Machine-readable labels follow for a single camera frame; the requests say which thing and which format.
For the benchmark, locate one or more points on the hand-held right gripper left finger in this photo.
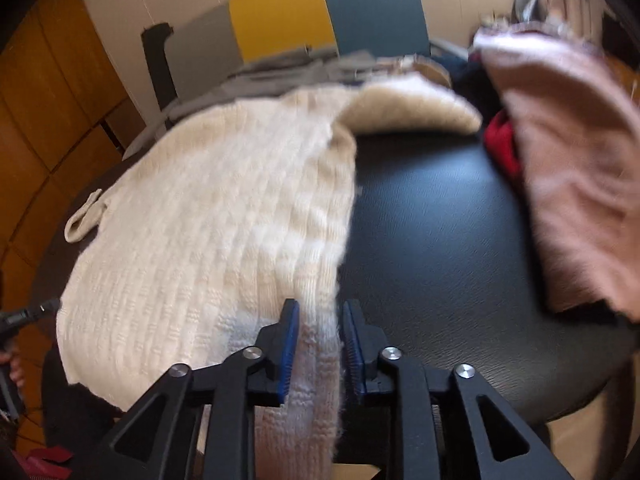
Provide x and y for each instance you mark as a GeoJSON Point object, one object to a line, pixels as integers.
{"type": "Point", "coordinates": [287, 352]}

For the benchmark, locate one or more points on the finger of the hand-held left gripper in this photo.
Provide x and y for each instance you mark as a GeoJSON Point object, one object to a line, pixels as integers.
{"type": "Point", "coordinates": [30, 312]}

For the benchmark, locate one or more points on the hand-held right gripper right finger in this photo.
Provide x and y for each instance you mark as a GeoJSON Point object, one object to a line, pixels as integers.
{"type": "Point", "coordinates": [352, 355]}

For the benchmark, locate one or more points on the white knit sweater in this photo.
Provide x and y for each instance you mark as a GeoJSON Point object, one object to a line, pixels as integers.
{"type": "Point", "coordinates": [210, 230]}

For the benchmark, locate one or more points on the wooden wardrobe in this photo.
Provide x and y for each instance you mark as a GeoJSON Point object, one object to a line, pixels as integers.
{"type": "Point", "coordinates": [55, 100]}

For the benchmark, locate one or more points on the red garment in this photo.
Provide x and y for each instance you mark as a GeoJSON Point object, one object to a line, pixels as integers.
{"type": "Point", "coordinates": [502, 145]}

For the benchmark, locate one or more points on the grey hoodie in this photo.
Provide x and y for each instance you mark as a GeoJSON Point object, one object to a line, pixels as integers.
{"type": "Point", "coordinates": [260, 80]}

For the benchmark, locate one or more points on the black rolled mat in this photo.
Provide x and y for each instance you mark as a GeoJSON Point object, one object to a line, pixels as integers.
{"type": "Point", "coordinates": [155, 60]}

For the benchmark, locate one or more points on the pink fleece garment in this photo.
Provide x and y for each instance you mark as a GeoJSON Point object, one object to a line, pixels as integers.
{"type": "Point", "coordinates": [565, 160]}

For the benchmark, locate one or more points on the tan garment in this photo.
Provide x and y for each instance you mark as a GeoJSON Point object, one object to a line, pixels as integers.
{"type": "Point", "coordinates": [427, 70]}

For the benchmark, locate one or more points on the dark navy garment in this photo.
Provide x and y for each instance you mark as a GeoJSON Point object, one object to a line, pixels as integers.
{"type": "Point", "coordinates": [470, 80]}

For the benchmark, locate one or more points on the grey yellow blue sofa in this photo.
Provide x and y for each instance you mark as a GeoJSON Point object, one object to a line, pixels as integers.
{"type": "Point", "coordinates": [280, 15]}

